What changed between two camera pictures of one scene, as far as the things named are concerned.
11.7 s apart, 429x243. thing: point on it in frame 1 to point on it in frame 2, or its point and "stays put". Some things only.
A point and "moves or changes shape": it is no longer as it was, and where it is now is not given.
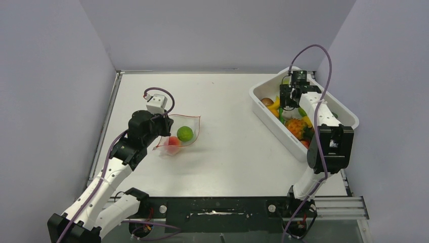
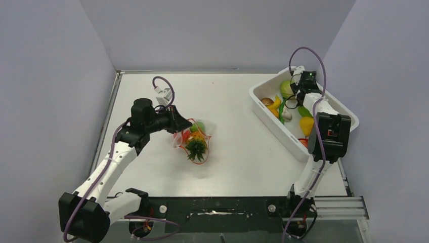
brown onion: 267,101 stays put
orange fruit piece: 275,112 stays put
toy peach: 173,145 to 185,135
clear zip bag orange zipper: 183,131 moves or changes shape
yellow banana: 274,108 stays put
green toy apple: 184,133 to 194,128
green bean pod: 281,117 stays put
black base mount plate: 218,214 stays put
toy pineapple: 300,129 to 196,146
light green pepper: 302,112 stays put
